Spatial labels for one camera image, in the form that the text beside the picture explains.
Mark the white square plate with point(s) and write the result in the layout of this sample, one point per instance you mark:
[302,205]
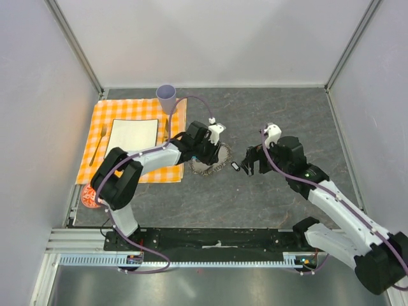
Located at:
[133,135]

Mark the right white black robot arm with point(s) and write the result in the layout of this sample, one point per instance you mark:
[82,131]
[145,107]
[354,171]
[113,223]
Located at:
[377,257]

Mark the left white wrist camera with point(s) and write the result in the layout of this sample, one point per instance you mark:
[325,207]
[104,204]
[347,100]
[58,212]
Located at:
[215,130]

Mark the gold knife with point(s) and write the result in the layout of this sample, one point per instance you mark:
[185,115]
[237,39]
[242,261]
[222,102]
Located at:
[166,131]

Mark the purple plastic cup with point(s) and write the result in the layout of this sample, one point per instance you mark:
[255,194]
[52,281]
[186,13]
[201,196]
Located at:
[166,95]

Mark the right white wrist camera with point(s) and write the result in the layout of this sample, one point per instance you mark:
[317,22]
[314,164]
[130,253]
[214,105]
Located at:
[271,133]

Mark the gold fork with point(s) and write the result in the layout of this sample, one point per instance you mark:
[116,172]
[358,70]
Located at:
[101,136]

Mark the grey slotted cable duct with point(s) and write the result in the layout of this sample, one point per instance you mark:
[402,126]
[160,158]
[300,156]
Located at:
[287,260]

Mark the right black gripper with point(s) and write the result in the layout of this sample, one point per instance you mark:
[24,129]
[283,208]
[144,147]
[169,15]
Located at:
[254,153]

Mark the black key tag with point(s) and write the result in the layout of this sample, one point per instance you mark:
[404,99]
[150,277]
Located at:
[235,166]

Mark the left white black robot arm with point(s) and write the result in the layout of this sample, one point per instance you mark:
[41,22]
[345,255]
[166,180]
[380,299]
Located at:
[116,179]

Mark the orange checkered cloth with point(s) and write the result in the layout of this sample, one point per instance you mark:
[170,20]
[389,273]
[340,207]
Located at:
[105,111]

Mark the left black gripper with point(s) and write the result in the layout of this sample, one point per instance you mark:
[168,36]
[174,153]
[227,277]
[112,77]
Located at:
[212,157]

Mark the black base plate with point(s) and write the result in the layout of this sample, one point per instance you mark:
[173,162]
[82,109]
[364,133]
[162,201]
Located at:
[210,243]

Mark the red patterned bowl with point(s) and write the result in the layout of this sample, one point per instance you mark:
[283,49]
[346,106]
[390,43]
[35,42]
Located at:
[88,197]

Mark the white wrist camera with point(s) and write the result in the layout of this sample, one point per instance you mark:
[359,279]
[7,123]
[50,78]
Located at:
[271,133]
[215,130]

